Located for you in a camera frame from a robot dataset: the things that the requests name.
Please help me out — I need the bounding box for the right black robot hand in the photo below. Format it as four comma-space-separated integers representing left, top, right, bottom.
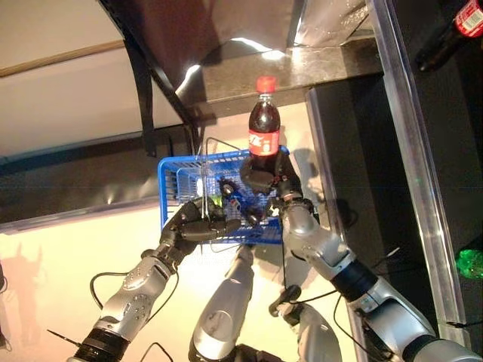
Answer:
239, 149, 305, 203

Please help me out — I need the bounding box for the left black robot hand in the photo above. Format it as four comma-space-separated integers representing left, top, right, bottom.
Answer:
158, 198, 243, 258

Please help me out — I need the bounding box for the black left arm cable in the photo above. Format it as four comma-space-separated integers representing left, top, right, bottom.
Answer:
89, 263, 181, 325

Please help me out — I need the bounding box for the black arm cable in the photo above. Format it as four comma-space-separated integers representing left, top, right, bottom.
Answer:
278, 210, 401, 362
89, 263, 181, 325

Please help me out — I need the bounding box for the green soda bottle yellow cap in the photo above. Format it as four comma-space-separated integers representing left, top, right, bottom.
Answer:
454, 248, 483, 281

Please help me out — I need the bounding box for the black metal shelf unit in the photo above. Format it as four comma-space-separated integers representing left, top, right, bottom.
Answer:
165, 0, 483, 362

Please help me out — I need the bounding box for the left silver robot leg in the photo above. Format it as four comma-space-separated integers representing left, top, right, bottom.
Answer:
187, 244, 254, 362

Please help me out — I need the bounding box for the dark robot pelvis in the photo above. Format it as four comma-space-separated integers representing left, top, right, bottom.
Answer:
234, 342, 280, 362

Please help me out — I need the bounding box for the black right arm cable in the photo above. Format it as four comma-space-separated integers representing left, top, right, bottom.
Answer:
278, 210, 401, 362

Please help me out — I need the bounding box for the black framed cabinet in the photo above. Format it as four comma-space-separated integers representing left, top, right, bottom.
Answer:
0, 0, 203, 231

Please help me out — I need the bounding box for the cola bottle red label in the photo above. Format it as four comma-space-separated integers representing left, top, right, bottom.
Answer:
248, 75, 283, 171
414, 0, 483, 72

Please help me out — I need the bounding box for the clear plastic shelf price rail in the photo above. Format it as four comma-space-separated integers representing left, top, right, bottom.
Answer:
368, 0, 468, 327

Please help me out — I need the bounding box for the blue plastic shopping basket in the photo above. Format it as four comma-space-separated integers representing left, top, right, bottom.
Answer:
157, 136, 291, 245

